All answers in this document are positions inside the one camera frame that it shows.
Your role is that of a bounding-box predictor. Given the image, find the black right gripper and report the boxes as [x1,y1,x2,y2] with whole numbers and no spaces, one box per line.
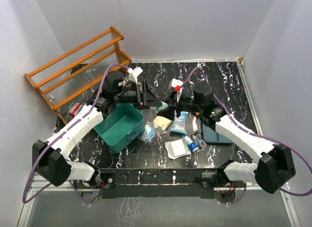
[156,92,203,120]

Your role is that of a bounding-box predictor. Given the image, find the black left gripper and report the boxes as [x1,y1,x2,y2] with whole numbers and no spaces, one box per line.
[114,81,162,110]

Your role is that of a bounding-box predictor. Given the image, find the white bottle green label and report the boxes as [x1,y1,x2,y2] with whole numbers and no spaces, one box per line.
[158,102,168,111]

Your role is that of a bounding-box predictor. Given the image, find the beige gauze roll pack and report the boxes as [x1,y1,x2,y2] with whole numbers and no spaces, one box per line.
[153,116,172,135]

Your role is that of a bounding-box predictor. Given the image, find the blue white swab bag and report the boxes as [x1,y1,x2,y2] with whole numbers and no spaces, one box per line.
[170,111,188,135]

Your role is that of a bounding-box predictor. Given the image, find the teal plastic medicine box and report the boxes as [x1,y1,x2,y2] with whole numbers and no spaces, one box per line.
[94,103,145,153]

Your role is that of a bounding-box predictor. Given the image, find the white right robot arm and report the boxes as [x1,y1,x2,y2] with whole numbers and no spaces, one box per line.
[158,79,296,194]

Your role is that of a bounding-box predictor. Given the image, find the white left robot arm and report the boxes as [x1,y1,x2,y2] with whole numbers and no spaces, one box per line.
[32,68,162,187]

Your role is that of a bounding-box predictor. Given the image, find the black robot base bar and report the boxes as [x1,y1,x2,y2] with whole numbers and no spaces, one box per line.
[74,168,244,199]

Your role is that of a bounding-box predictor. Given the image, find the red white medicine box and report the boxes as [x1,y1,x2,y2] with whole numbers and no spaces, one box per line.
[68,103,82,118]

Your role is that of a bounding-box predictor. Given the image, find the clear bag blue items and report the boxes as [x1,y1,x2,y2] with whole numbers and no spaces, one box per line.
[139,124,156,143]

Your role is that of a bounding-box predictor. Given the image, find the white square gauze pack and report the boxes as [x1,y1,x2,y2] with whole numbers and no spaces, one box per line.
[165,139,191,160]

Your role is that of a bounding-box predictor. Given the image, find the clear bag small items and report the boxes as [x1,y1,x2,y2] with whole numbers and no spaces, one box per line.
[191,131,207,149]

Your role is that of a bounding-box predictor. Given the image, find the white bottle blue label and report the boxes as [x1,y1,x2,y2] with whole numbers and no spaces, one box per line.
[183,135,199,153]

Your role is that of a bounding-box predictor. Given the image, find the dark teal tray insert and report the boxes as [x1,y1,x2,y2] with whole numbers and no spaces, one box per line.
[202,124,233,145]

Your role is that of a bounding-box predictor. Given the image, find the orange wooden shelf rack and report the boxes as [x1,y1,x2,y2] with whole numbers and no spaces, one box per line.
[24,26,132,124]

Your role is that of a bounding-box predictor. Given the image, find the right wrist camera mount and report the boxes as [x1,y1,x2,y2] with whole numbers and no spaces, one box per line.
[170,79,183,103]

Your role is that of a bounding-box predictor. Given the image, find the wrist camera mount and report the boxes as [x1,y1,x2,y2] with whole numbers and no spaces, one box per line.
[123,67,143,86]
[170,79,183,103]

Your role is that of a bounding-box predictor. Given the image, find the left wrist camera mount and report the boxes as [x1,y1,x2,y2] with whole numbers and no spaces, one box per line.
[123,67,143,86]

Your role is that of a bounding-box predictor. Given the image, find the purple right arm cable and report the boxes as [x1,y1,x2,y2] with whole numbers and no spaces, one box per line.
[180,66,312,205]

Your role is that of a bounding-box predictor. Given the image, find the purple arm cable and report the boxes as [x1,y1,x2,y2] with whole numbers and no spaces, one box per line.
[22,63,131,205]
[180,66,312,205]

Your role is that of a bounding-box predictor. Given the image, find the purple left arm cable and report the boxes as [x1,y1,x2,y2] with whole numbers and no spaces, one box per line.
[22,63,131,205]

